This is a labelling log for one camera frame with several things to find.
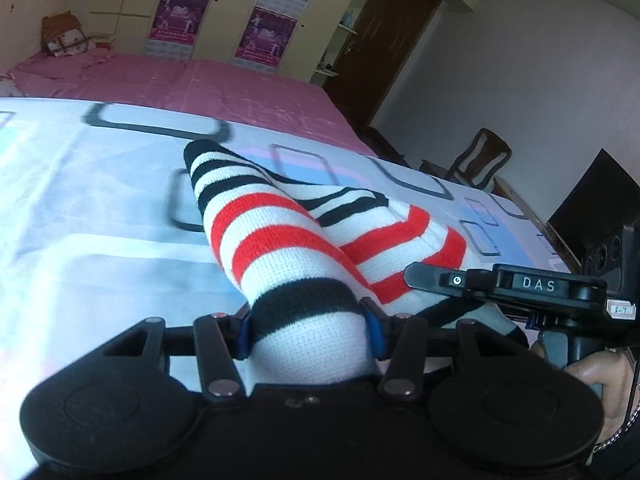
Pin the cream wardrobe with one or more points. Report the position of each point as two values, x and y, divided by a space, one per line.
235 10

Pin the cream corner shelf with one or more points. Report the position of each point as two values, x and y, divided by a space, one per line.
345 30

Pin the pink bed sheet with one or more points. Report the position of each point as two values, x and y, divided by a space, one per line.
200 90

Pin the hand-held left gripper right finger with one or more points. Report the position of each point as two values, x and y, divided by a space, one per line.
374 330

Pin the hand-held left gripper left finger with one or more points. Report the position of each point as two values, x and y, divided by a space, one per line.
243 332

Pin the white printed blanket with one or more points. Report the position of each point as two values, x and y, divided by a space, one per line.
100 220

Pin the person's right hand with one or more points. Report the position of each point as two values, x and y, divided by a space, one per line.
612 380

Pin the orange patterned pillow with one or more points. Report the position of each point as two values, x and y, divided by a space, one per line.
67 35

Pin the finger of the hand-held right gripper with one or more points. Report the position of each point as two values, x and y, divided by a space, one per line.
445 280

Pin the wooden chair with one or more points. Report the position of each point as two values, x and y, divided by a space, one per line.
480 160

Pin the black screen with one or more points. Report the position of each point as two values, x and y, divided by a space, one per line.
590 200

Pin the brown wooden door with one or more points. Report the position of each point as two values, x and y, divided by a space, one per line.
395 45

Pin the striped knit sweater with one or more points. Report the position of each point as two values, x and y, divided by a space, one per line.
300 240

